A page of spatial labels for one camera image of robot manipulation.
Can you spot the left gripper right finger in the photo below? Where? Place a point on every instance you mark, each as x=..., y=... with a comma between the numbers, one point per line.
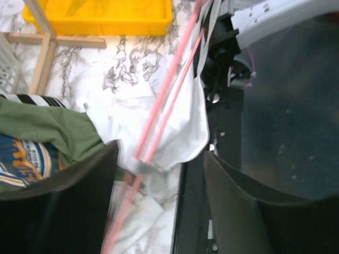
x=250, y=217

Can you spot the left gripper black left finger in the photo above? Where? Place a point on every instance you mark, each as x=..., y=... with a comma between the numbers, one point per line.
x=66, y=213

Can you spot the green graphic tank top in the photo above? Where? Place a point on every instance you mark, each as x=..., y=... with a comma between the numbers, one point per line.
x=40, y=141

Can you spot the white plastic laundry basket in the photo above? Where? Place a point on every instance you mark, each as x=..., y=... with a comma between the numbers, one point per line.
x=10, y=67

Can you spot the striped cloth right of top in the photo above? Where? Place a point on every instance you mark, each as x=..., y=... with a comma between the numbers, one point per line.
x=34, y=100

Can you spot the wooden clothes rack frame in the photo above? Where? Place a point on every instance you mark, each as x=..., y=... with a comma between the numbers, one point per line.
x=48, y=41

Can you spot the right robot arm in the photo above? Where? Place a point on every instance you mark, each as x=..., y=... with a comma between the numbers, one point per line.
x=230, y=31

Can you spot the yellow plastic tray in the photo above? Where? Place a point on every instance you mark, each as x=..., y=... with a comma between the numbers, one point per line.
x=108, y=17

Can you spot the white tank top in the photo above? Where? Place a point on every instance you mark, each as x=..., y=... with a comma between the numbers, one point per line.
x=158, y=132

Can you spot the white cloth under green top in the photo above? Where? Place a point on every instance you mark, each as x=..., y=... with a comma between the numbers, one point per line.
x=149, y=226

